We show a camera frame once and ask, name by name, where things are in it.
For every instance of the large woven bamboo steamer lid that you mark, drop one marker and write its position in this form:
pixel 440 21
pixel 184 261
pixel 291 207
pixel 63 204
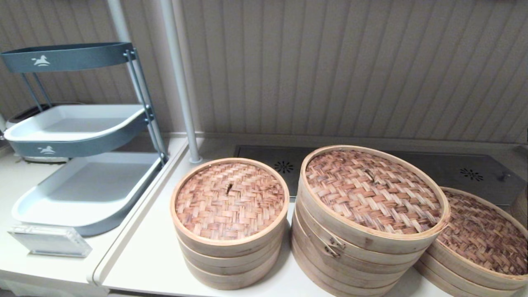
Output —
pixel 371 189

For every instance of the small woven bamboo steamer lid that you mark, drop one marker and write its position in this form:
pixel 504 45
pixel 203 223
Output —
pixel 229 200

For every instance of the small bamboo steamer basket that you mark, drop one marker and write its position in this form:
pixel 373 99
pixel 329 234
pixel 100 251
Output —
pixel 231 284
pixel 231 267

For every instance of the bamboo steamer with liner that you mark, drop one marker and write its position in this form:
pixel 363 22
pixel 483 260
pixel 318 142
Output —
pixel 363 264

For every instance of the large bamboo steamer basket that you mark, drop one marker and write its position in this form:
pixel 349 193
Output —
pixel 350 288
pixel 453 285

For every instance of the right bamboo steamer stack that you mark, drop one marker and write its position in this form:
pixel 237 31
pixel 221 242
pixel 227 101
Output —
pixel 482 235

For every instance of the white support pole with flange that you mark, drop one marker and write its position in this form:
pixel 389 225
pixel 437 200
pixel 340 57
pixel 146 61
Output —
pixel 177 62

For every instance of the steel drain plate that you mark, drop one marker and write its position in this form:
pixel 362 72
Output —
pixel 433 165

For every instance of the grey-blue white-lined rack tray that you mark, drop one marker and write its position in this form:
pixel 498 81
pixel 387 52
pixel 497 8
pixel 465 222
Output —
pixel 90 189

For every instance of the grey-blue rack tray horse logo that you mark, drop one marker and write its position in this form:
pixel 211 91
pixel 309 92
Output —
pixel 74 123
pixel 82 57

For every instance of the clear acrylic warning sign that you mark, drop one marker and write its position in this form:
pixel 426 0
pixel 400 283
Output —
pixel 49 241

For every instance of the grey-blue metal rack frame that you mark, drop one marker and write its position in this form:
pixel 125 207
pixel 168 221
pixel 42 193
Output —
pixel 142 95

